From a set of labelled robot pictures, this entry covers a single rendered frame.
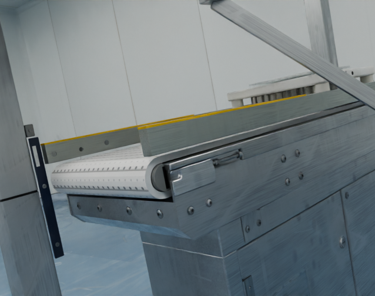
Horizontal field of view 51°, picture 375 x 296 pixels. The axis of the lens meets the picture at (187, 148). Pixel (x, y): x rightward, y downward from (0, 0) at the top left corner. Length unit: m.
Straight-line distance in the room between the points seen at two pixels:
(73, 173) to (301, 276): 0.44
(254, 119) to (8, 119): 0.37
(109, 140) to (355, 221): 0.56
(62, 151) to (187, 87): 3.83
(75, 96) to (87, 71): 0.44
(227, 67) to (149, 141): 3.78
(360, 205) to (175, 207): 0.59
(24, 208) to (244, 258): 0.35
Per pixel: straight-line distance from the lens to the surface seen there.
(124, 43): 5.03
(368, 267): 1.02
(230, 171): 0.53
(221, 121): 0.51
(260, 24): 0.59
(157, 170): 0.45
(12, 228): 0.67
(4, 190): 0.66
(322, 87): 0.80
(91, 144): 0.70
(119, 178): 0.49
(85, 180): 0.56
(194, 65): 4.40
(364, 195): 0.99
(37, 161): 0.67
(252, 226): 0.63
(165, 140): 0.45
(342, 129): 0.80
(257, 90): 0.88
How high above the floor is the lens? 0.94
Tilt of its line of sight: 5 degrees down
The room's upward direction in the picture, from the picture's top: 11 degrees counter-clockwise
